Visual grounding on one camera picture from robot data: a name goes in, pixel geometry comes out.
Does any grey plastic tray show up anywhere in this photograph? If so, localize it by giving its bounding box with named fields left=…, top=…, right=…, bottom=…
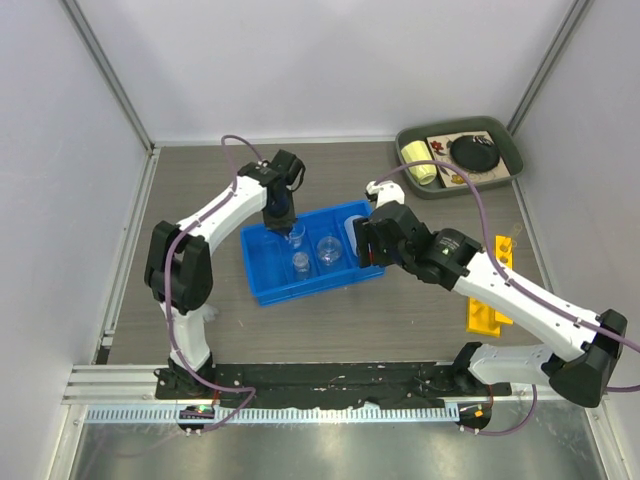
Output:
left=395, top=116, right=524, bottom=200

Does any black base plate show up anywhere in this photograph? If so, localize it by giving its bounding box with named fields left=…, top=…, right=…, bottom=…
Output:
left=154, top=362, right=512, bottom=410

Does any black round pouch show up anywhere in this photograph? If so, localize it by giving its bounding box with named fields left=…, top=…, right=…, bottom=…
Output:
left=450, top=135, right=500, bottom=173

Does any blue divided plastic bin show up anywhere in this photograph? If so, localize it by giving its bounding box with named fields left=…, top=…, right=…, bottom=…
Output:
left=240, top=200, right=385, bottom=306

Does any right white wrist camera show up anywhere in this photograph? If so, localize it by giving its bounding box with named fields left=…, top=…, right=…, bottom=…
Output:
left=365, top=180, right=405, bottom=209

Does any small clear glass beaker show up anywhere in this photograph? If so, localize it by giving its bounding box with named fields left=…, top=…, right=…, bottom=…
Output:
left=292, top=251, right=313, bottom=281

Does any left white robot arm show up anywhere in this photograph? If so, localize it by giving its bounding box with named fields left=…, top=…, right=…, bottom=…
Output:
left=144, top=150, right=306, bottom=399

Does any pale yellow cup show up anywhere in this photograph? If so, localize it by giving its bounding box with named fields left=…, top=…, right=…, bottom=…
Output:
left=401, top=140, right=437, bottom=186

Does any slotted cable duct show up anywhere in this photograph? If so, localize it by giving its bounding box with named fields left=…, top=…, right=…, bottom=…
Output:
left=85, top=402, right=459, bottom=425

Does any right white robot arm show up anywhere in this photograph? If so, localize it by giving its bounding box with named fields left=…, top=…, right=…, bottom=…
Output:
left=354, top=201, right=628, bottom=408

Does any clear glass test tube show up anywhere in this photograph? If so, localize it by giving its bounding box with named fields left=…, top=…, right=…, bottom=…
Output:
left=504, top=223, right=523, bottom=251

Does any red cap wash bottle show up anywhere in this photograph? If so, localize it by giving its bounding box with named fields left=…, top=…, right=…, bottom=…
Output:
left=344, top=215, right=366, bottom=258

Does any yellow test tube rack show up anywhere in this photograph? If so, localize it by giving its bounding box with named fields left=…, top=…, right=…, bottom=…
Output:
left=466, top=235, right=517, bottom=338

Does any clear glass flask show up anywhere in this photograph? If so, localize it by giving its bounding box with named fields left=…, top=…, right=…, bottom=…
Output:
left=316, top=235, right=343, bottom=267

